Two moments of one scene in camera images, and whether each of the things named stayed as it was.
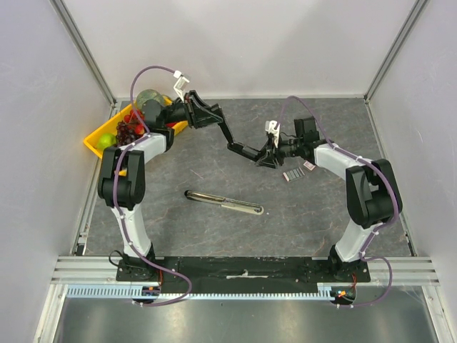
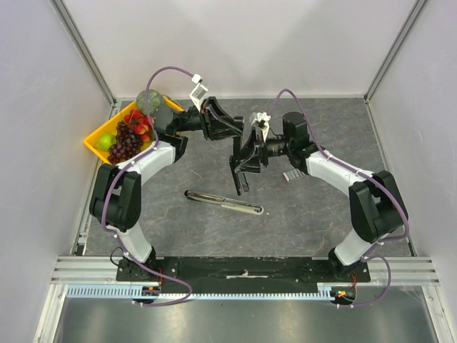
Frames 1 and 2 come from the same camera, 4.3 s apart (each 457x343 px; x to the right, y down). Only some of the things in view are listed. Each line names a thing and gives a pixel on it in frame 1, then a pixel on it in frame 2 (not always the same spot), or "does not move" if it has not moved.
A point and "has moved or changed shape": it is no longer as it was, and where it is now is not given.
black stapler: x=235 y=146 has moved or changed shape
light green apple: x=106 y=140 does not move
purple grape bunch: x=126 y=134 does not move
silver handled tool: x=228 y=203 does not move
